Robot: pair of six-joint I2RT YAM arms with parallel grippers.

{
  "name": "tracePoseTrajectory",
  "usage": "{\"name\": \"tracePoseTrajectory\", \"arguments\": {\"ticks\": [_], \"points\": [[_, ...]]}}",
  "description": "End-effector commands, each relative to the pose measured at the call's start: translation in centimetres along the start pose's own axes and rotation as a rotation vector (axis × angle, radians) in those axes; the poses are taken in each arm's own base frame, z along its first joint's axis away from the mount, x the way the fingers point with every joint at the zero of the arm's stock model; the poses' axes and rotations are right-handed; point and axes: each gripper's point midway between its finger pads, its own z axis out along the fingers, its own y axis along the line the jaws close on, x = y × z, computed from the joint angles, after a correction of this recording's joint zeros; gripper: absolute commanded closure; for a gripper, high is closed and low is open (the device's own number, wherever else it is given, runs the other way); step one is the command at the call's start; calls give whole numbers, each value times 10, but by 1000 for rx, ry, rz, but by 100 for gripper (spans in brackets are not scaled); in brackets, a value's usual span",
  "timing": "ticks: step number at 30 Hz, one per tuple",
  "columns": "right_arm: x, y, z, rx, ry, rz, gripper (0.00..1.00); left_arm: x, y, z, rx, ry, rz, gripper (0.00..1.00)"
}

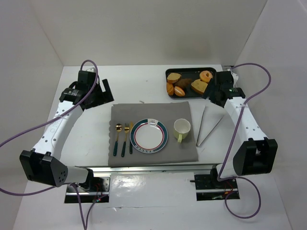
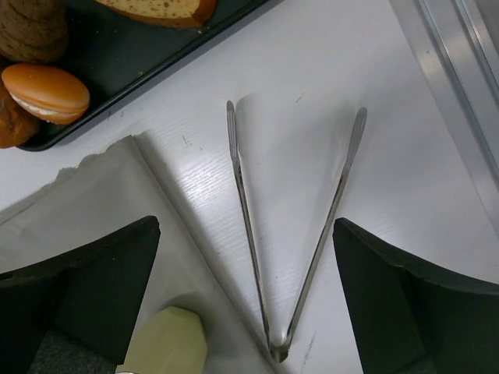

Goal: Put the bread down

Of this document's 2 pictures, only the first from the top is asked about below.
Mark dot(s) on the round toasted bread slice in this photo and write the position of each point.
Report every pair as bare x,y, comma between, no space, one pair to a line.
173,78

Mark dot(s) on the metal tongs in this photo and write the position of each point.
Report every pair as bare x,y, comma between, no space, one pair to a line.
209,122

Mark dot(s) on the black baking tray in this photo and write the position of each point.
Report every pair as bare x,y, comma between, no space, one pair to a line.
189,73

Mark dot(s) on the gold fork green handle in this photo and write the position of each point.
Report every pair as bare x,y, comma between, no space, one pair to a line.
126,131

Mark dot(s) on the gold knife green handle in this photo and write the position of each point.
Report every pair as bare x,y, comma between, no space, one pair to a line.
131,145

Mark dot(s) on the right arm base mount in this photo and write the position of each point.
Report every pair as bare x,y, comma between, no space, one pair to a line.
208,188

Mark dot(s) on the gold spoon green handle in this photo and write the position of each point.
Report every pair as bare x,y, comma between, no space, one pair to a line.
118,130

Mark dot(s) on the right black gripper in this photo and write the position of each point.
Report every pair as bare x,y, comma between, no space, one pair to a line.
213,89

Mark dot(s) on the white plate with coloured rim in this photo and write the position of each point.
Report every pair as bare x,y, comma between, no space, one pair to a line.
149,136

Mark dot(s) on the orange glazed bun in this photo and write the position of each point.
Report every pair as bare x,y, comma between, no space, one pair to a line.
179,91

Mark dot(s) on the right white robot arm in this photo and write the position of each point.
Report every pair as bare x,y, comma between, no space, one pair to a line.
256,153

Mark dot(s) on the grey cloth placemat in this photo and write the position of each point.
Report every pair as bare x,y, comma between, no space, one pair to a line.
166,113

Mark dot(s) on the pale green mug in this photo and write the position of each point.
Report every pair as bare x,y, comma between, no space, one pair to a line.
181,129

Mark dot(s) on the seeded bread slice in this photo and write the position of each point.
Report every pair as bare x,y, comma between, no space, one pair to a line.
199,86

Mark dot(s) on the glazed donut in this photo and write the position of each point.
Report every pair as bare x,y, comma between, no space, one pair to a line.
206,76

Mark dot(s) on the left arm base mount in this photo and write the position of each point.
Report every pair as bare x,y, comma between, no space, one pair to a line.
98,191

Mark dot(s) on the small orange croissant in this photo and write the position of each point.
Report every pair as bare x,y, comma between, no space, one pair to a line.
170,89

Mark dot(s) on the aluminium rail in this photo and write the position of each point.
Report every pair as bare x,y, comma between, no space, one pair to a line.
174,168

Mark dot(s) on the dark brown bread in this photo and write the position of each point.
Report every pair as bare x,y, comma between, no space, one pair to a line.
183,83

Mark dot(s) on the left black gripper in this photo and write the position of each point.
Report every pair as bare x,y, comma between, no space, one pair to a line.
101,93

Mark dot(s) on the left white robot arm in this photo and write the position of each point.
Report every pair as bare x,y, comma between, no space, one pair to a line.
42,163

